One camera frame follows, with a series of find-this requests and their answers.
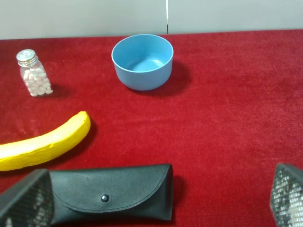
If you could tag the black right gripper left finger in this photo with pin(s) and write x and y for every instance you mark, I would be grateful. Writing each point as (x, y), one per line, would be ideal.
(28, 203)

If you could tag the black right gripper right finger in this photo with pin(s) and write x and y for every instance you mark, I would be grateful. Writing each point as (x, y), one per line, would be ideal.
(286, 199)

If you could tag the clear pill bottle silver cap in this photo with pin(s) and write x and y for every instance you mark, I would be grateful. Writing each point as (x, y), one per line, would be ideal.
(33, 73)

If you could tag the yellow banana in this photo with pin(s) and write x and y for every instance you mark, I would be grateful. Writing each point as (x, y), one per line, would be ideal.
(41, 149)

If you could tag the red table cloth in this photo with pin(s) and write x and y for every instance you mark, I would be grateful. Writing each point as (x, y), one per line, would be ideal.
(230, 112)

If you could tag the black glasses case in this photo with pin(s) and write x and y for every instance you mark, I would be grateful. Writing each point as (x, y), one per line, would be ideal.
(106, 193)

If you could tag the blue bowl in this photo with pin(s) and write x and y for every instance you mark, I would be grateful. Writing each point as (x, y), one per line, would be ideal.
(143, 62)

